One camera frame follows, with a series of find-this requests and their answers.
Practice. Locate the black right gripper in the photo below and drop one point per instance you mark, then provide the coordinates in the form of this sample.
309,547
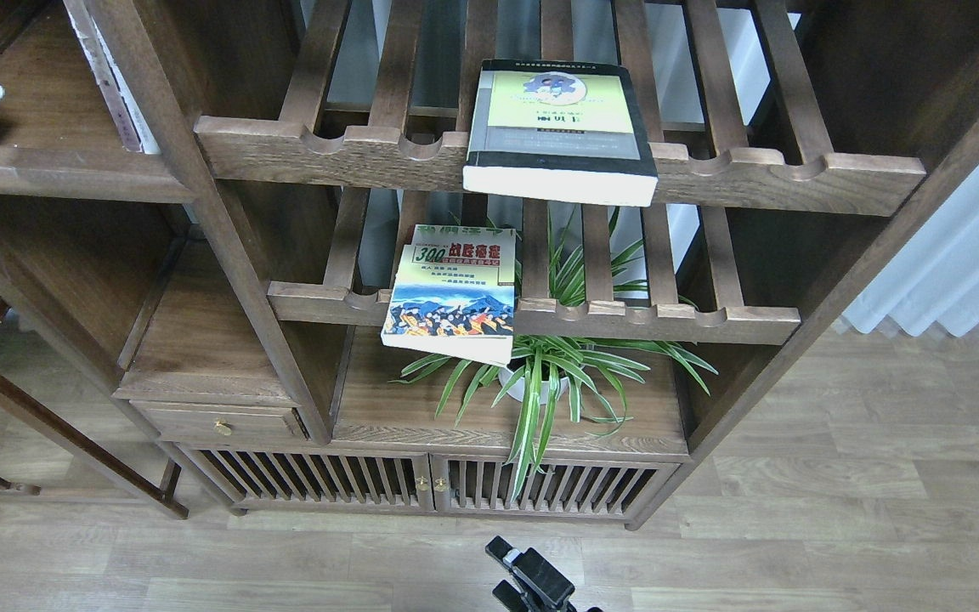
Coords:
540,586

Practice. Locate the green blue illustrated book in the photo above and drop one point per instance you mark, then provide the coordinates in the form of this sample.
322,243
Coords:
454,294

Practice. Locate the white standing book on shelf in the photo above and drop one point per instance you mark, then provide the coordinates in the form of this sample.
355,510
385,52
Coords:
124,110

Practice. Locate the green spider plant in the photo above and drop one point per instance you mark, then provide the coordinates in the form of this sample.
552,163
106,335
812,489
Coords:
550,371

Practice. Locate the dark wooden bookshelf unit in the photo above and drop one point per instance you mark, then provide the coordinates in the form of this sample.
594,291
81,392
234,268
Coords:
798,144

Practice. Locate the yellow grey thick book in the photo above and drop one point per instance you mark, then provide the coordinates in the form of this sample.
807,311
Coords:
562,131

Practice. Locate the white curtain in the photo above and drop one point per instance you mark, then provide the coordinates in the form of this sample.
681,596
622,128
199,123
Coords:
934,279

